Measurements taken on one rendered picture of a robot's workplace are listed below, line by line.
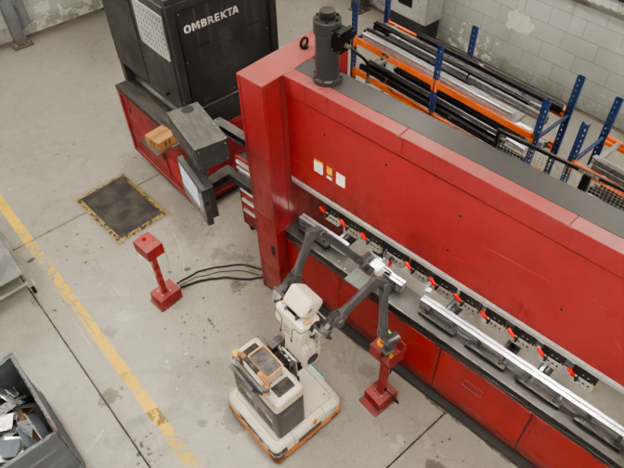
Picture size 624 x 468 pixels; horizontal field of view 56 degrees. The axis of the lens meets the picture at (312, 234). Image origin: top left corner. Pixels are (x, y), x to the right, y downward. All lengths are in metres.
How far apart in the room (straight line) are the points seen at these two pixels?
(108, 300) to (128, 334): 0.46
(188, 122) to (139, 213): 2.40
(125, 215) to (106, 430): 2.36
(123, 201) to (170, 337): 1.88
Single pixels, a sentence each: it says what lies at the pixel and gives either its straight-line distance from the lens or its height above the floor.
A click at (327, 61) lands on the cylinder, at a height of 2.47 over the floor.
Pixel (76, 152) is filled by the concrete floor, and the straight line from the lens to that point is 7.56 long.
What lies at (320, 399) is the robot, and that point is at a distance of 4.69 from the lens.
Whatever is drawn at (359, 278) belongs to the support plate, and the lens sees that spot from 4.41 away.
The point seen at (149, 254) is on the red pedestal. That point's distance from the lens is 5.07.
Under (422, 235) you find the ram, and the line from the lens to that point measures 3.89.
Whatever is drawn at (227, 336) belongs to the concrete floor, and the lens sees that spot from 5.36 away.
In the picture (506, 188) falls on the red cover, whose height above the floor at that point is 2.30.
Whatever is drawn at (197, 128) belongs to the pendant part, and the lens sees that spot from 4.22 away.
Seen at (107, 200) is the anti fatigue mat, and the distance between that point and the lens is 6.79.
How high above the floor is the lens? 4.47
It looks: 48 degrees down
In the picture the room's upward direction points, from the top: 2 degrees counter-clockwise
